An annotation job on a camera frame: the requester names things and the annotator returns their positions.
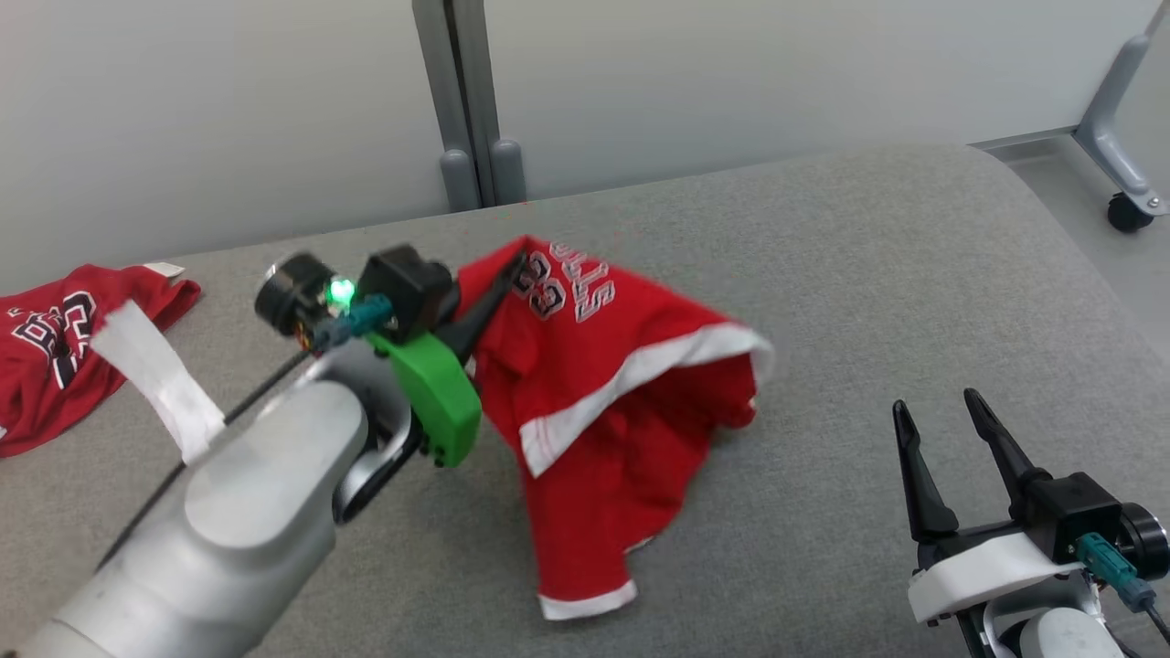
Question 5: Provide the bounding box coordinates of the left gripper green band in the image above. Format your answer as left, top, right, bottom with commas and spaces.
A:
254, 249, 529, 469

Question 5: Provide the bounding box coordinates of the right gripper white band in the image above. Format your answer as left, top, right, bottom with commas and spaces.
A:
891, 388, 1170, 630

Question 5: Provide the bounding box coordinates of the red basketball shorts white trim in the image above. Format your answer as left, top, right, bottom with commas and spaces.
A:
454, 235, 776, 622

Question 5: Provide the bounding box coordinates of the red jersey with white sleeve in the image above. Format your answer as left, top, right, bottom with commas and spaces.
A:
0, 262, 228, 465

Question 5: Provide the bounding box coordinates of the black caster wheel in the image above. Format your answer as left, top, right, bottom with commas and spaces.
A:
1107, 192, 1155, 234

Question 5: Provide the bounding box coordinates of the grey metal partition leg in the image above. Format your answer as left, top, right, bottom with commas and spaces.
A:
1071, 9, 1170, 218

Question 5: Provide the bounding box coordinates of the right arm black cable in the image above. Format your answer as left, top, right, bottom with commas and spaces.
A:
1075, 533, 1170, 650

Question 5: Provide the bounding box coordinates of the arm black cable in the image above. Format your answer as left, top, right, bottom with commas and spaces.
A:
1075, 533, 1170, 650
96, 294, 396, 572

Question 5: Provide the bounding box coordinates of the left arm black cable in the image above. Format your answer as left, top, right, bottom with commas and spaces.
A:
96, 294, 396, 572

